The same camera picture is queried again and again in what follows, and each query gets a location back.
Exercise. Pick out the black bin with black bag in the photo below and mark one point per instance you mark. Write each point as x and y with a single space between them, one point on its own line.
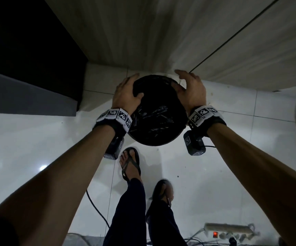
158 112

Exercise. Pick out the person's right leg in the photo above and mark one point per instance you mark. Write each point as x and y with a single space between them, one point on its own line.
163 225

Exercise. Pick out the wristband with marker tags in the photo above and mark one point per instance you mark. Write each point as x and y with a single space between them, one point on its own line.
204 115
119 117

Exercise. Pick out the left wristband with marker tags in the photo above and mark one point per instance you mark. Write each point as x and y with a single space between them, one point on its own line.
119 117

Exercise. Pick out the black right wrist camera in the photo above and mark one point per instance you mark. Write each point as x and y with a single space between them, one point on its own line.
194 144

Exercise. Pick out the light wood cabinet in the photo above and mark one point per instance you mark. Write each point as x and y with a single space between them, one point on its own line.
188 33

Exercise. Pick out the person's right thumb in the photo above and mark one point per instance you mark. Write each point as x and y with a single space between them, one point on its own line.
177 87

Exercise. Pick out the person's right hand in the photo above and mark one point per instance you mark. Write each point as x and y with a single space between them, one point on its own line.
195 93

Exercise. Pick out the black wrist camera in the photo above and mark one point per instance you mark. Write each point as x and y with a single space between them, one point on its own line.
114 148
194 144

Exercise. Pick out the person's leg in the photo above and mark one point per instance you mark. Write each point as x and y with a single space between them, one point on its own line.
128 215
163 225

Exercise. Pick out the person's left leg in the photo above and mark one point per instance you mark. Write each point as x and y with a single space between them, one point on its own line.
128 215

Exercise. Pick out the person's left thumb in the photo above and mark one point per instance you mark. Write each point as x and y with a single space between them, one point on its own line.
138 96

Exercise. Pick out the black sandal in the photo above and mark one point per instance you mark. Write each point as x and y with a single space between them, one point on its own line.
130 163
160 192

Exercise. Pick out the black left sandal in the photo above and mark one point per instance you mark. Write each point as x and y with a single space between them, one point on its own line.
130 163

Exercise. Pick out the right wristband with marker tags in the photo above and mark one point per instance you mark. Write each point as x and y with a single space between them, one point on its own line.
204 115

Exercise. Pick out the person's left forearm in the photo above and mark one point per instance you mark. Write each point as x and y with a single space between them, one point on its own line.
55 181

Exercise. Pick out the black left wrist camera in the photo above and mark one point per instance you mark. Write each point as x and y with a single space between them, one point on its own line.
114 148

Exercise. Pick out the person's left hand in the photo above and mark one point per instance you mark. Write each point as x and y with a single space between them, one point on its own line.
123 97

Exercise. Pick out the black right sandal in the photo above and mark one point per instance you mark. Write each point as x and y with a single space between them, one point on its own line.
160 192

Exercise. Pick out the dark cabinet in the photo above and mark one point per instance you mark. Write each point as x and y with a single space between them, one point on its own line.
30 56

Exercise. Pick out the person's right forearm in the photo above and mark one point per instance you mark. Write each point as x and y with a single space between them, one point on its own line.
260 171

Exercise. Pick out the black plug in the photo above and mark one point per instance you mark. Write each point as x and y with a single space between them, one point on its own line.
232 241

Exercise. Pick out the white power strip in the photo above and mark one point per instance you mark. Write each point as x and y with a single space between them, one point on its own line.
229 230

